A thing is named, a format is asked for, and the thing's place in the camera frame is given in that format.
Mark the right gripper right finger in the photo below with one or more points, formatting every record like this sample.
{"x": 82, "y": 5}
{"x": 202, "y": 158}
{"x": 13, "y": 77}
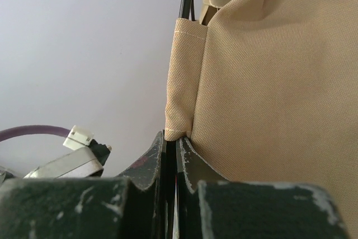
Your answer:
{"x": 210, "y": 206}

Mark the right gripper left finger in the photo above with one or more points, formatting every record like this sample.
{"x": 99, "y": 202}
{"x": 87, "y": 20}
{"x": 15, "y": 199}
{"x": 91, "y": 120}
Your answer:
{"x": 130, "y": 205}

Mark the beige fabric pet tent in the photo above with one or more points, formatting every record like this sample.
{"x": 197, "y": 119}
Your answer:
{"x": 266, "y": 90}

